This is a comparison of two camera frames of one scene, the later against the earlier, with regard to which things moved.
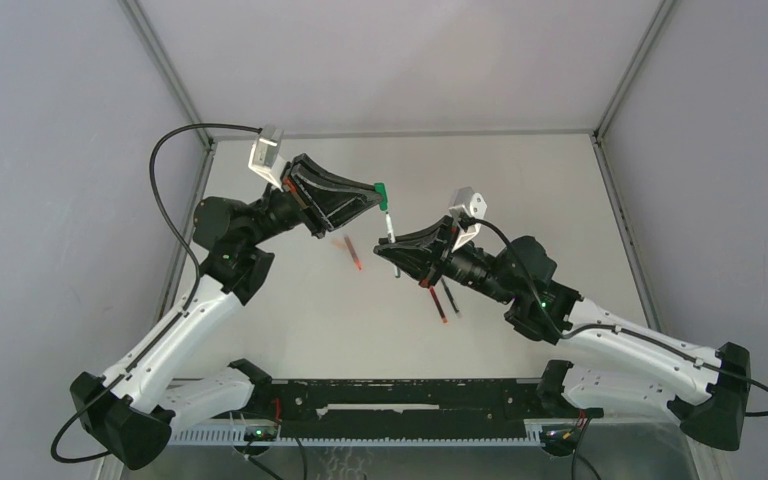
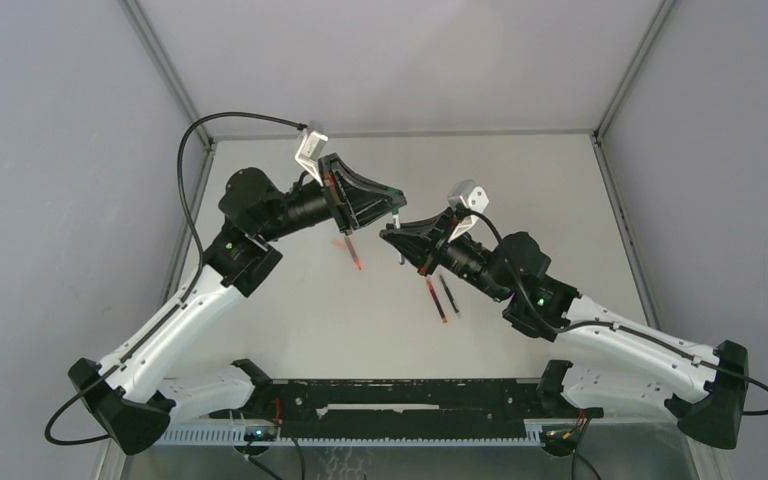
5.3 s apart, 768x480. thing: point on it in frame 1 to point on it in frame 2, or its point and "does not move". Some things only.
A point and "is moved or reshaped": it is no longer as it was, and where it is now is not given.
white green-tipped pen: (391, 240) is moved or reshaped
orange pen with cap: (353, 253) does not move
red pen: (438, 305) does not move
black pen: (458, 314) does not move
